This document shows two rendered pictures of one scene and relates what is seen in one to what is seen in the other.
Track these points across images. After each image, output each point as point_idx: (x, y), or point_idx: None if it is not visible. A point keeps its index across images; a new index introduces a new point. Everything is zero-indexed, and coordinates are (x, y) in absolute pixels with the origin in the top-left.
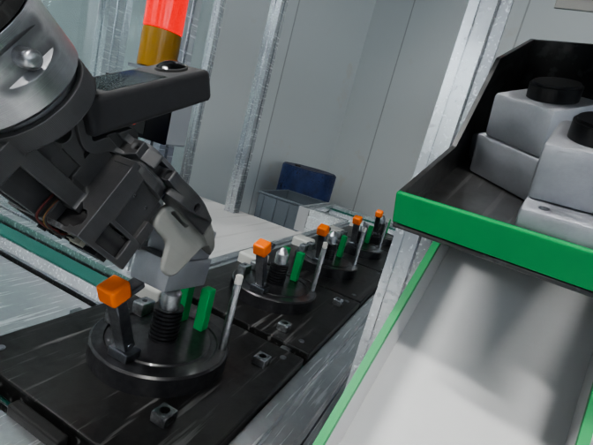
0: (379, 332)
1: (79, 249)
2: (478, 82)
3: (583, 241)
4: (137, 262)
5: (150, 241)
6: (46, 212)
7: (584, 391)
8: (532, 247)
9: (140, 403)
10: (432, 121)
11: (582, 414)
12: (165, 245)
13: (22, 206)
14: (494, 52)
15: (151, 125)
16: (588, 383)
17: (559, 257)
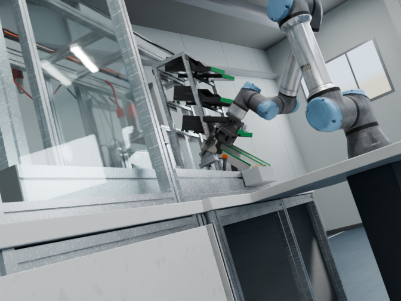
0: (229, 153)
1: (231, 143)
2: (173, 124)
3: (239, 129)
4: (214, 156)
5: (209, 153)
6: (237, 132)
7: (233, 154)
8: (238, 131)
9: None
10: (206, 125)
11: (238, 153)
12: (220, 147)
13: (237, 132)
14: (172, 118)
15: (165, 138)
16: (233, 153)
17: (239, 131)
